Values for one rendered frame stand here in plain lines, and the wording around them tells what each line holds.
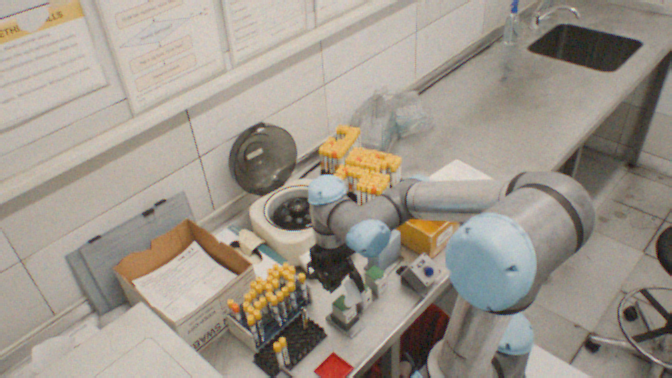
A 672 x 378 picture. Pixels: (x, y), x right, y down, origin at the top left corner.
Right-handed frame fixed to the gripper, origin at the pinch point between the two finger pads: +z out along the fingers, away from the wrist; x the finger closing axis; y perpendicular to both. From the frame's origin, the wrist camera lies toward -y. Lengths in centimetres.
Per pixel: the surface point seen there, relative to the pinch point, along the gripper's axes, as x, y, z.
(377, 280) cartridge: 0.6, -12.4, 6.1
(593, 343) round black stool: 41, -100, 94
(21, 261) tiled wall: -57, 49, -14
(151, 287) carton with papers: -44, 28, 6
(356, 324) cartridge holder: 3.2, -0.7, 10.5
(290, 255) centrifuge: -23.5, -4.0, 5.6
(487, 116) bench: -22, -107, 12
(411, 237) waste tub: -2.4, -31.3, 6.7
